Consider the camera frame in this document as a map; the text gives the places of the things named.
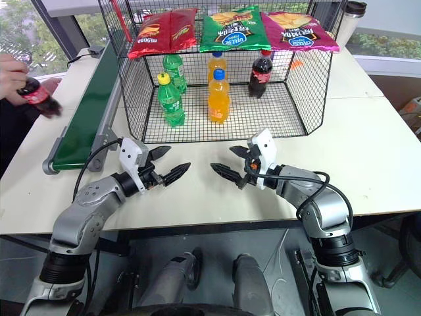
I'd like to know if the green chips bag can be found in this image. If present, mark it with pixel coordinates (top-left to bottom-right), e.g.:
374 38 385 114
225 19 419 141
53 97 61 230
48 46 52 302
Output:
199 5 273 54

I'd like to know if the cardboard box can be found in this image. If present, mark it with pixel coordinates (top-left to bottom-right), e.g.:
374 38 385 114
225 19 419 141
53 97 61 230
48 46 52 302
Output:
399 96 421 136

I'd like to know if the dark rounded robot part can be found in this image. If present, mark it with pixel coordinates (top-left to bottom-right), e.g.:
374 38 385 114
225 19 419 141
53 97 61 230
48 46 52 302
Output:
130 303 264 316

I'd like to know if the black wire basket shelf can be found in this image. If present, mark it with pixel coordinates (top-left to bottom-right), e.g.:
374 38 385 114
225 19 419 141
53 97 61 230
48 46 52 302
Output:
97 0 347 145

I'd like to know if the orange soda bottle blue cap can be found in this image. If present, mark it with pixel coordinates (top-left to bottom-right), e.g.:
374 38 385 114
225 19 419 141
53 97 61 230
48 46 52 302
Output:
207 68 232 124
207 51 228 84

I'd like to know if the black power box cable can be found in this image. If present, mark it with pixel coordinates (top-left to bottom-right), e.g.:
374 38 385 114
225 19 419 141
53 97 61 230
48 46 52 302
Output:
66 52 91 70

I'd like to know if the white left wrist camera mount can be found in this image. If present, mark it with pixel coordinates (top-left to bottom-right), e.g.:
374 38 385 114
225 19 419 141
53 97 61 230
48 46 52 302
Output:
118 138 151 196

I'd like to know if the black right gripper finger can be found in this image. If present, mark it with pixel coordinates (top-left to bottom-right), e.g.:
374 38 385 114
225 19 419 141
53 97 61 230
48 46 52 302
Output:
229 145 253 161
210 163 248 190

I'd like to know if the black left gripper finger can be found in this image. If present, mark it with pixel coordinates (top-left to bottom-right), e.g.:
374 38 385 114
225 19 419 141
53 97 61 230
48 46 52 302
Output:
149 145 172 163
161 162 192 187

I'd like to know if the green conveyor belt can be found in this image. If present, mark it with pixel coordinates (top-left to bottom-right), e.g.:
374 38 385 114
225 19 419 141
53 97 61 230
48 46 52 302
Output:
41 40 130 175

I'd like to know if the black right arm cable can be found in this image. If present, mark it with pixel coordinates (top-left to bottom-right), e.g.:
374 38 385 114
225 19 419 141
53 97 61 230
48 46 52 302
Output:
255 170 355 232

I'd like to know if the red chips bag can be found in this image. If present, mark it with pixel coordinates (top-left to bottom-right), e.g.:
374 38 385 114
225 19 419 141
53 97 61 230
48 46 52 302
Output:
168 7 199 54
127 13 172 61

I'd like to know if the magenta chips bag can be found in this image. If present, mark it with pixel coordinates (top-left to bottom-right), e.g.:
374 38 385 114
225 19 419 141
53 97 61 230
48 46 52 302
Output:
260 11 341 53

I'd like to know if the cola bottle red label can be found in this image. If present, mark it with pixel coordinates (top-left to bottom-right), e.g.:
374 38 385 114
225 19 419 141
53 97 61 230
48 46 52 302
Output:
16 76 64 120
247 50 274 99

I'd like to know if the white tumbler black lid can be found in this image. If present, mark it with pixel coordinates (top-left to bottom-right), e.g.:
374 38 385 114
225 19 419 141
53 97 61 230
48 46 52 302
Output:
335 0 368 49

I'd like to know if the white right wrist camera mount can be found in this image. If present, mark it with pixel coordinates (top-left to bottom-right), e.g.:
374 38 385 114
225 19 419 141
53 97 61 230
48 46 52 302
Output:
246 128 280 191

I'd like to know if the person's bare hand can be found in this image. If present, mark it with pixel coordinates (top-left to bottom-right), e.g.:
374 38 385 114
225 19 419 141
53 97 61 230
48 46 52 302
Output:
0 52 34 107

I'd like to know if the black office chair base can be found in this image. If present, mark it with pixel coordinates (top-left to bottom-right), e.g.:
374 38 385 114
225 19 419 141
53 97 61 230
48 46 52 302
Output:
370 215 421 291

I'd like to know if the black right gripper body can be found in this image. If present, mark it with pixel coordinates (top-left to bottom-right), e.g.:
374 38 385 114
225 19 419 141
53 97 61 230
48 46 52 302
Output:
243 149 264 187

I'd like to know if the red flat strip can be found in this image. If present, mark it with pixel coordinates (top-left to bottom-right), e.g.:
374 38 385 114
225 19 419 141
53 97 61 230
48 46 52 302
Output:
109 0 133 43

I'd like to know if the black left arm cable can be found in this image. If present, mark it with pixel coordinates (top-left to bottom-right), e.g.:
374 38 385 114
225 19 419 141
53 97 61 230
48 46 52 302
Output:
71 138 124 207

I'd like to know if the green soda bottle yellow cap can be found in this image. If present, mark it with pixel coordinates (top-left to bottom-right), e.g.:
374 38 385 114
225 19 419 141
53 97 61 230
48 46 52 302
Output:
156 72 186 128

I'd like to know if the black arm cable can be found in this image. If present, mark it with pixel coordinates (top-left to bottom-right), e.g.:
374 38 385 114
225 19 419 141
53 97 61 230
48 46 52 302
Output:
71 138 124 207
255 170 355 232

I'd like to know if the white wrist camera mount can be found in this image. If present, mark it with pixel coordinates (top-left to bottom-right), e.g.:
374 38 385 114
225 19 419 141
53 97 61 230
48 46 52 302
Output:
118 138 151 196
246 128 280 191

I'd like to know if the grey robot thigh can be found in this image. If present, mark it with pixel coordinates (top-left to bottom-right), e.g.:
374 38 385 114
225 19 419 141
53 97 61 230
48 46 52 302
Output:
139 247 204 312
231 253 274 316

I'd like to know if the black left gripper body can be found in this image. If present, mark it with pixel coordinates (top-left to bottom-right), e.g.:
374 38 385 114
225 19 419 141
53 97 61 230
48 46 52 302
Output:
137 151 164 191

